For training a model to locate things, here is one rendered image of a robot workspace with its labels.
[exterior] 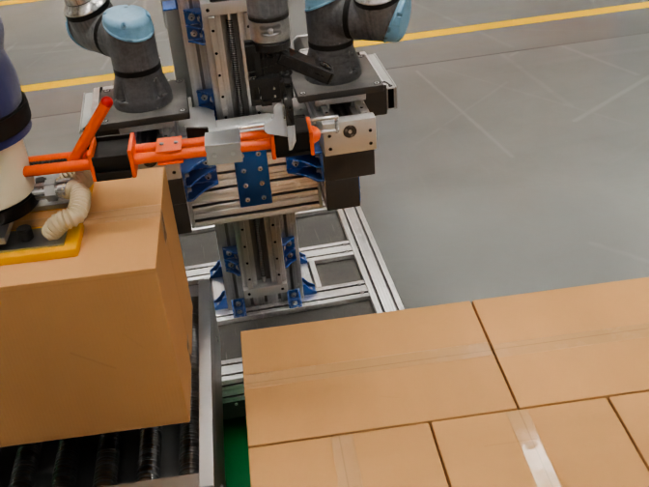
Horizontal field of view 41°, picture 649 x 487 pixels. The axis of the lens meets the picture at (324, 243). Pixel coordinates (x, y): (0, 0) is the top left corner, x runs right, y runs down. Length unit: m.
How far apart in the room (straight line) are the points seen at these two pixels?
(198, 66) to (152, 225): 0.75
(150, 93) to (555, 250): 1.82
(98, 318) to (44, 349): 0.13
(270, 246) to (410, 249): 0.95
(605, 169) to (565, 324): 1.88
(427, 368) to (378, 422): 0.21
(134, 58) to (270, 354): 0.79
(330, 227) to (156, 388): 1.52
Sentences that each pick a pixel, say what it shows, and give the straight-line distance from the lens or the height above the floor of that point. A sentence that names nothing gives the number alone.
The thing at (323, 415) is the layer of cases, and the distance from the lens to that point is 1.94.
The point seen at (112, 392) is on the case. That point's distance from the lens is 1.81.
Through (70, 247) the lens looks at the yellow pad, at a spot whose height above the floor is 1.04.
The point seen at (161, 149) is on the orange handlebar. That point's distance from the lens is 1.70.
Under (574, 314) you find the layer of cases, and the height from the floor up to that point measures 0.54.
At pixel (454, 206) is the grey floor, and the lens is 3.68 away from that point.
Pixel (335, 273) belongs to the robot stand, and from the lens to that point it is 2.93.
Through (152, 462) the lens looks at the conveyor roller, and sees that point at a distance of 1.92.
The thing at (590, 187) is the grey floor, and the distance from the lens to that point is 3.86.
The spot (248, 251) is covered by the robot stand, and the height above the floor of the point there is 0.49.
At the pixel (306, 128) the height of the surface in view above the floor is 1.18.
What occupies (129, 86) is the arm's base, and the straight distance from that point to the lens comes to 2.20.
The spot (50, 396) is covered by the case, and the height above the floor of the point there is 0.75.
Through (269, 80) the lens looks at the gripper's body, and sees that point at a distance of 1.63.
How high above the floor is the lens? 1.92
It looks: 34 degrees down
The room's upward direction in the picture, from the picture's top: 5 degrees counter-clockwise
